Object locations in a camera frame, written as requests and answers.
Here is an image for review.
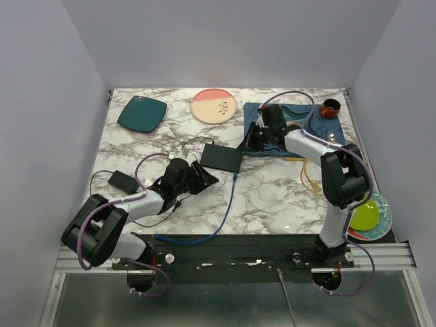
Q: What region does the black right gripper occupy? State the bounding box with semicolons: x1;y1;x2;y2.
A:
236;122;272;153

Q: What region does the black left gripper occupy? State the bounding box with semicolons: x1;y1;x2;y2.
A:
174;160;219;196

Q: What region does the black network switch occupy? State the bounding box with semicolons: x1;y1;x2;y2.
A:
200;144;243;173

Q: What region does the black power cord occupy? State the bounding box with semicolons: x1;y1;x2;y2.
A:
90;136;215;228

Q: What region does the blue ethernet cable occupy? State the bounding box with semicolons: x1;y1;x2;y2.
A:
151;172;239;245

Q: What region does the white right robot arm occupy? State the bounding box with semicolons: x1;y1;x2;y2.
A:
237;104;373;267

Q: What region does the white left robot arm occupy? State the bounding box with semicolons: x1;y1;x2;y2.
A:
61;158;219;270

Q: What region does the blue star-shaped dish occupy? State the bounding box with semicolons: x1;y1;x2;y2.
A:
281;105;310;123

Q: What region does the pink and cream round plate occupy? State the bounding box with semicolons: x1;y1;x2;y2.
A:
190;89;238;125

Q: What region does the blue cloth placemat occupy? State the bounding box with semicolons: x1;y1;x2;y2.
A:
243;103;346;157

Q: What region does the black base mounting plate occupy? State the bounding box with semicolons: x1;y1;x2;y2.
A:
69;233;398;285

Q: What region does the black power adapter brick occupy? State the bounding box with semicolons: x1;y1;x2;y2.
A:
108;170;139;195

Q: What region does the orange-brown mug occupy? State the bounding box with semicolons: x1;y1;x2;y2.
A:
320;99;341;119

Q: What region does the teal square plate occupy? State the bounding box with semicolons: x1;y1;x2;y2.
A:
117;95;168;134

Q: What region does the red rimmed plate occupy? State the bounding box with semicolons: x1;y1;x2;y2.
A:
347;228;370;241

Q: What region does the lime green plate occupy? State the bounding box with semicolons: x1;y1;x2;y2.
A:
349;199;379;231

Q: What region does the light blue patterned plate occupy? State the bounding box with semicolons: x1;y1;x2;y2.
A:
360;191;393;241

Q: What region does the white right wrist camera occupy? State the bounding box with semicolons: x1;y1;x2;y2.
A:
255;114;266;128

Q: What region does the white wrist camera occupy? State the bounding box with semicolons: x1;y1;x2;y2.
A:
255;114;266;128
168;146;190;159

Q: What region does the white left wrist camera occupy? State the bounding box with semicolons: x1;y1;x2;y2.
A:
168;146;190;159

